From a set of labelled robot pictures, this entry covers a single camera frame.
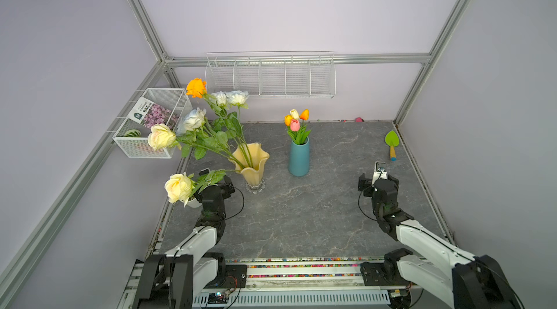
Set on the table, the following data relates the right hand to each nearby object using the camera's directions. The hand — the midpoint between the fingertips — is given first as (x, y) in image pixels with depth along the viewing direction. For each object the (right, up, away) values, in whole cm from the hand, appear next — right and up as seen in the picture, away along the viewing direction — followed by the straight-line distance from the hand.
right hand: (375, 173), depth 86 cm
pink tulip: (-33, +19, -11) cm, 39 cm away
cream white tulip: (-33, +23, -5) cm, 40 cm away
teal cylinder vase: (-30, +4, +5) cm, 31 cm away
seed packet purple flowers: (-83, +22, -12) cm, 87 cm away
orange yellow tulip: (-29, +23, -4) cm, 37 cm away
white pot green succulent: (-72, -11, -4) cm, 73 cm away
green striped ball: (-87, +16, -15) cm, 89 cm away
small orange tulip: (-35, +21, -8) cm, 42 cm away
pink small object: (+6, +26, +38) cm, 46 cm away
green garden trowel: (+20, +14, +26) cm, 36 cm away
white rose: (-56, +26, -9) cm, 62 cm away
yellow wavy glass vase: (-48, -1, -3) cm, 49 cm away
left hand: (-65, -3, 0) cm, 65 cm away
